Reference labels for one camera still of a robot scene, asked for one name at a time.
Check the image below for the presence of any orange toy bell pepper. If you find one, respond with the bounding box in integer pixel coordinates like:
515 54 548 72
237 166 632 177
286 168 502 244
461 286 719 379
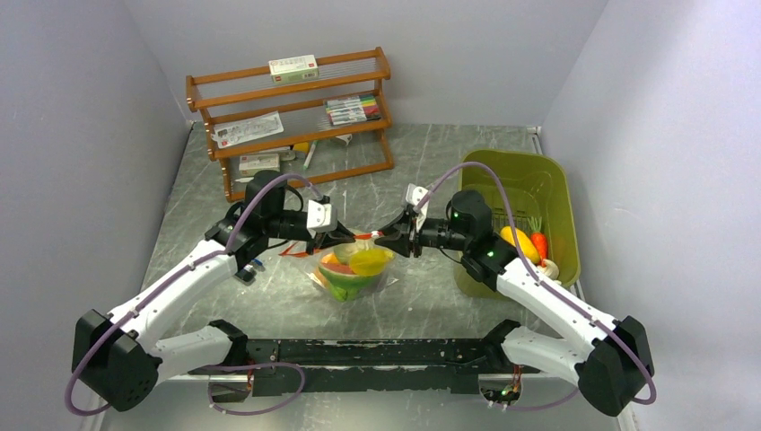
313 268 332 290

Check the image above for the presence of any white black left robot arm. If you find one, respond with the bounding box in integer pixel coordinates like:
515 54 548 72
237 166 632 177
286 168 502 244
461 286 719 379
65 171 355 417

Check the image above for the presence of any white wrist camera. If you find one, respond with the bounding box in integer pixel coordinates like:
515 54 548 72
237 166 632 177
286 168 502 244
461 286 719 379
405 183 429 233
306 200 338 238

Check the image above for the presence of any yellow round tape roll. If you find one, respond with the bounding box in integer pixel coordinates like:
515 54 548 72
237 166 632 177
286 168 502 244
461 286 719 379
293 142 311 154

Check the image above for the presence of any green white box bottom shelf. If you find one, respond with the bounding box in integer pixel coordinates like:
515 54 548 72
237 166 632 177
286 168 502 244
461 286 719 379
239 153 280 177

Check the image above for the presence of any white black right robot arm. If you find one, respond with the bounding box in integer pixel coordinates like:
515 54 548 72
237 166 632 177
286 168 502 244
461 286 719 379
374 190 654 417

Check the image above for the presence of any green white box shelf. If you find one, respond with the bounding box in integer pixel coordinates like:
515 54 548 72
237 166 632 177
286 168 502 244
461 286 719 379
239 153 280 177
268 55 319 85

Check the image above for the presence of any white tape dispenser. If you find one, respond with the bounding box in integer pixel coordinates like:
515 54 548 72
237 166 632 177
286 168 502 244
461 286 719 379
331 134 353 145

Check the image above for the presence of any orange toy carrot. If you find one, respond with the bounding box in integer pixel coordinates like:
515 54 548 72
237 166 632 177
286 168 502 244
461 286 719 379
529 217 548 267

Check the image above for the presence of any clear zip bag orange zipper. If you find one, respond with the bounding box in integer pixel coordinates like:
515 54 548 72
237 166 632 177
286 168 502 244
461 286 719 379
279 232 398 303

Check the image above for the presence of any white toy mushroom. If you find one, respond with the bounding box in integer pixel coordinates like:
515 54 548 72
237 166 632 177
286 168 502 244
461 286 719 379
538 259 560 280

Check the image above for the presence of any olive green plastic bin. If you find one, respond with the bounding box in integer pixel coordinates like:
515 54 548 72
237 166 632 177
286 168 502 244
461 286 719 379
453 150 582 301

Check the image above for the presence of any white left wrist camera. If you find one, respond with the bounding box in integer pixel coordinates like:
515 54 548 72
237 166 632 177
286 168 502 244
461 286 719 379
306 200 338 238

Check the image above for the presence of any green capped white marker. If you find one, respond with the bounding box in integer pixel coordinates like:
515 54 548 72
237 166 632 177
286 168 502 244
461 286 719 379
302 140 318 171

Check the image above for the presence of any blue black stapler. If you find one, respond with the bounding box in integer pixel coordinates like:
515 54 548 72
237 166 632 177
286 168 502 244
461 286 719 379
235 259 265 286

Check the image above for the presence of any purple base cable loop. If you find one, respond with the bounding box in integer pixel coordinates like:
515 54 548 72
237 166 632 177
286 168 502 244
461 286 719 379
206 363 308 417

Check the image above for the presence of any wooden three-tier shelf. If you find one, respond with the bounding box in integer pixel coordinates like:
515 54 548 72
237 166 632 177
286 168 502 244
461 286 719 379
185 47 395 202

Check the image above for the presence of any pink toy watermelon slice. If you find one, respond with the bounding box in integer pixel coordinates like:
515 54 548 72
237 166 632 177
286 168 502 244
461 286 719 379
318 262 356 278

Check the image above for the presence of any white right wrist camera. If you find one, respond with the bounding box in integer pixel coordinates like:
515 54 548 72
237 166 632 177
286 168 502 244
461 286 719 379
405 183 429 233

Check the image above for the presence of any yellow toy lemon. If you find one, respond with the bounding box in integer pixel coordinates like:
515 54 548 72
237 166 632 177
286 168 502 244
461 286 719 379
500 225 541 265

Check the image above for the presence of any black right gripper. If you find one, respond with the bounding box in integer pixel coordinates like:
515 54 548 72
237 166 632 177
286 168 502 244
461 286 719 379
374 209 470 258

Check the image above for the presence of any coloured marker pen pack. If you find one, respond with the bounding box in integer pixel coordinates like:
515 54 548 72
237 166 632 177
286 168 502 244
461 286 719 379
324 93 382 127

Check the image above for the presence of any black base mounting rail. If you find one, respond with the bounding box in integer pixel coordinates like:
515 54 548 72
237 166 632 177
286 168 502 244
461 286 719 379
234 320 520 397

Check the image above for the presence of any green white box top shelf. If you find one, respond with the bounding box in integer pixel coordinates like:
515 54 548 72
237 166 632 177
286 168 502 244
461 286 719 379
268 55 319 85

